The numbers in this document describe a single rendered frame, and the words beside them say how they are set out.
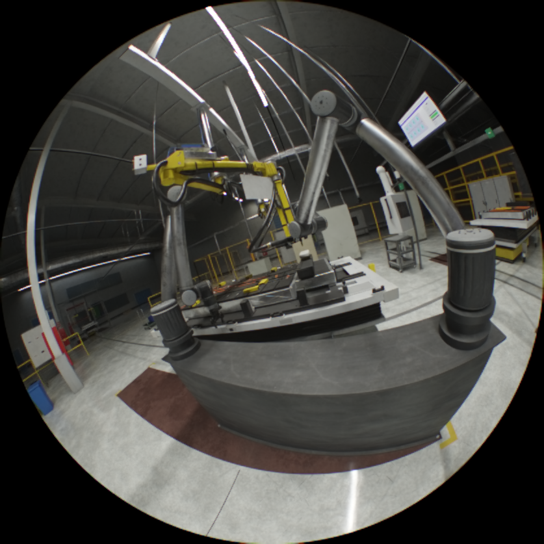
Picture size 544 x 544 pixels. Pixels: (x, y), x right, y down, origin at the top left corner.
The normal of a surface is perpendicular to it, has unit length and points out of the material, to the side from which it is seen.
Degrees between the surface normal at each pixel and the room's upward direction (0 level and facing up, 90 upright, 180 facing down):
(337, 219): 90
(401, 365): 0
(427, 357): 0
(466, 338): 23
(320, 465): 0
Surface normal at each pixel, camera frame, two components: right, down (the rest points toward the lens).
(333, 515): -0.31, -0.94
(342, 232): -0.22, 0.22
